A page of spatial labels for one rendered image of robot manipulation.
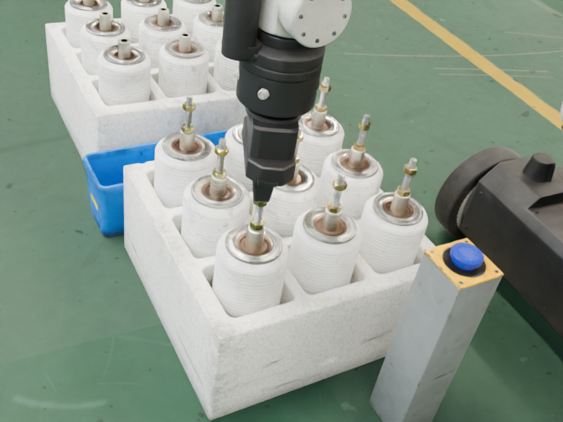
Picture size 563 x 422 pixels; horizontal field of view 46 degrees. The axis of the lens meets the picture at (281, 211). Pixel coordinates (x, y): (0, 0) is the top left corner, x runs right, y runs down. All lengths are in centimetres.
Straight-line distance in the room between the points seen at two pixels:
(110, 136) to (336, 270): 54
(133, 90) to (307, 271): 53
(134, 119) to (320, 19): 68
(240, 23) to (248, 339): 41
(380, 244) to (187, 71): 53
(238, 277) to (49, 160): 69
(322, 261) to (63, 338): 43
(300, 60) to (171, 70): 65
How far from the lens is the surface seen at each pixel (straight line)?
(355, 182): 103
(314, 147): 111
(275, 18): 66
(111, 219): 122
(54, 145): 149
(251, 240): 86
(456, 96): 192
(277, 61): 68
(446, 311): 83
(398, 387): 97
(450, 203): 129
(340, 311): 94
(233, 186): 96
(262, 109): 71
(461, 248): 83
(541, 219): 119
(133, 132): 129
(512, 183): 123
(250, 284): 86
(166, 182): 103
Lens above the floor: 83
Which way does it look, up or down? 39 degrees down
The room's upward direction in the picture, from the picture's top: 10 degrees clockwise
